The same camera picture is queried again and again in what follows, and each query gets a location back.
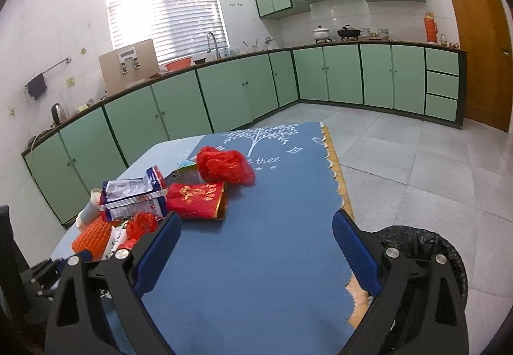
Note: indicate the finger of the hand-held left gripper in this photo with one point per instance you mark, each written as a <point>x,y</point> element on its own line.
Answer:
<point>60,267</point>

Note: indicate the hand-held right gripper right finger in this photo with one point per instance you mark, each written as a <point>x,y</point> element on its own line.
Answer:
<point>354,255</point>

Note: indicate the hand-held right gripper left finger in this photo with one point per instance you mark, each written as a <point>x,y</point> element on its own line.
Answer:
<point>158,255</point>

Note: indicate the small red plastic bag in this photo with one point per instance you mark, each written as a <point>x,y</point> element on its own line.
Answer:
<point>142,225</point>

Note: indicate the white green wrapper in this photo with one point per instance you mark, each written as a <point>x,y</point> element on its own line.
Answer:
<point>116,239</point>

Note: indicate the white paper cup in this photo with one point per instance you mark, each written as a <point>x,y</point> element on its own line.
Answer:
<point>90,214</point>

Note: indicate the blue white snack packet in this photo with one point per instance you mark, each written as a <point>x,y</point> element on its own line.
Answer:
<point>132,198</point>

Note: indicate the black lined trash bin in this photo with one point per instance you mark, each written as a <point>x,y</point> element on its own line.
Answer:
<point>417,243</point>

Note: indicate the red gold paper packet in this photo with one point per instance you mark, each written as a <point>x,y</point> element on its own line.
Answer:
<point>192,198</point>

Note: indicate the tan woven table mat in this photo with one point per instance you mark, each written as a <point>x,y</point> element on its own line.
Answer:
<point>340,178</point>

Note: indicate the blue patterned tablecloth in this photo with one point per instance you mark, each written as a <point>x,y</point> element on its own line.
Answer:
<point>260,239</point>

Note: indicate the steel electric kettle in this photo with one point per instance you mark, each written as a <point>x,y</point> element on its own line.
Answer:
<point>59,114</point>

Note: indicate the dark hanging towel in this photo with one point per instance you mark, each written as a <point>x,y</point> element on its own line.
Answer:
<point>37,86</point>

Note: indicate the green lower kitchen cabinets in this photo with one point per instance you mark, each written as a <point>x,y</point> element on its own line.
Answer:
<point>240,90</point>

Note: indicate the brown cardboard box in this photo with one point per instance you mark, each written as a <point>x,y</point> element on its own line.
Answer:
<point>128,66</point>

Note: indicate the red plastic basin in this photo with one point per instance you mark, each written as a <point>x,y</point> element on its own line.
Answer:
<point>176,64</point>

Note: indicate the metal towel bar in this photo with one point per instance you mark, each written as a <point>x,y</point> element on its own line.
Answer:
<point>56,66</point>

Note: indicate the black wok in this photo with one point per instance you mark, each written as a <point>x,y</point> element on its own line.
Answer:
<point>348,33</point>

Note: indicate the white cooking pot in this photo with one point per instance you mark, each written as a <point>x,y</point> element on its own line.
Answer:
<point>322,34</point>

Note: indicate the steel sink faucet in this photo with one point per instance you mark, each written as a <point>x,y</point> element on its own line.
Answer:
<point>212,38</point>

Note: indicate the orange thermos flask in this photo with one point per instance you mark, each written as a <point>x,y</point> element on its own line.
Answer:
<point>430,28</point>

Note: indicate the brown wooden door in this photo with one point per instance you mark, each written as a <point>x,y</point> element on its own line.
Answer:
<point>477,46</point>

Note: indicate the white window blind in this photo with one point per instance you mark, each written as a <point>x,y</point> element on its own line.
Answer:
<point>164,10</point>

